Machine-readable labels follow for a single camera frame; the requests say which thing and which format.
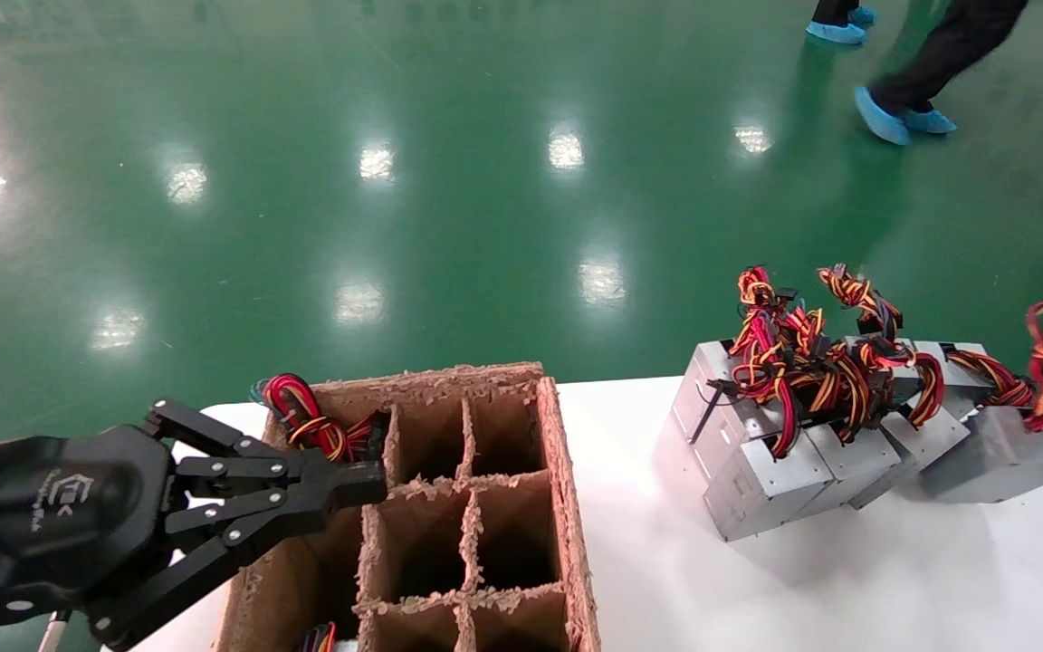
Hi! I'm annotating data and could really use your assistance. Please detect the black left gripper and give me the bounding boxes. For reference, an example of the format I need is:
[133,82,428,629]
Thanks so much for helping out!
[0,398,388,651]

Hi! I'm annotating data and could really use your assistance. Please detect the thin white rod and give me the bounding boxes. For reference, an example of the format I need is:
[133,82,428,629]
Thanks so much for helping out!
[35,609,70,652]

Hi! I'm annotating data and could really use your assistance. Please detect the brown cardboard divider box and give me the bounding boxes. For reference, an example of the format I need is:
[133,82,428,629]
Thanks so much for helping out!
[214,362,602,652]

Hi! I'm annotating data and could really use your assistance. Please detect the person in black shirt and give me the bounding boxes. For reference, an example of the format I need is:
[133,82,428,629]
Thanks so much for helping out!
[855,0,1029,146]

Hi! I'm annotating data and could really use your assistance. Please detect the red wires in box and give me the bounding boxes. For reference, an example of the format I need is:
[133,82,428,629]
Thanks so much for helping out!
[250,373,391,463]

